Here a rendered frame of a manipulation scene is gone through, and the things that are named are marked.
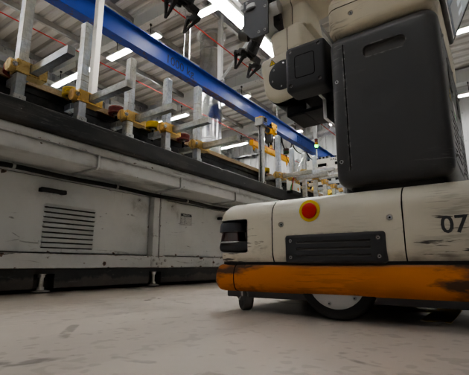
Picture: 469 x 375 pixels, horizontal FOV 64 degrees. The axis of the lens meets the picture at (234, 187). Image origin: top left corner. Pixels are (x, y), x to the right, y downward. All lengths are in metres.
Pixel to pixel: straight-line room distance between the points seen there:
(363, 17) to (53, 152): 1.20
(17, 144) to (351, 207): 1.19
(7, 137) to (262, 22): 0.98
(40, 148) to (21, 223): 0.36
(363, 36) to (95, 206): 1.45
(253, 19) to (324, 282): 0.94
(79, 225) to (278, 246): 1.20
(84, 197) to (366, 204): 1.42
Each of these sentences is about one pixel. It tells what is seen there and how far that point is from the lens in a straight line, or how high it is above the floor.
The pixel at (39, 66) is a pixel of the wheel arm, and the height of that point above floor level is 0.82.
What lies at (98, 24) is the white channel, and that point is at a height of 1.93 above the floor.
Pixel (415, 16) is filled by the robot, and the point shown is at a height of 0.67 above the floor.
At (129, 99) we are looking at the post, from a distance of 1.89.
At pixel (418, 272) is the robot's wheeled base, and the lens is 0.81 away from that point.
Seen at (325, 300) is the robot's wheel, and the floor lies 0.04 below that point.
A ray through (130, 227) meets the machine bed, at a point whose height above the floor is 0.32.
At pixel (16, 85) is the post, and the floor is 0.75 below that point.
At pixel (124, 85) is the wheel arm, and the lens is 1.57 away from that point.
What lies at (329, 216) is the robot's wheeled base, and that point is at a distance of 0.86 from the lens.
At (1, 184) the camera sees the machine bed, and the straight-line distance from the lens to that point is 1.77.
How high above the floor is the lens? 0.12
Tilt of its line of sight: 12 degrees up
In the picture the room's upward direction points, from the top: straight up
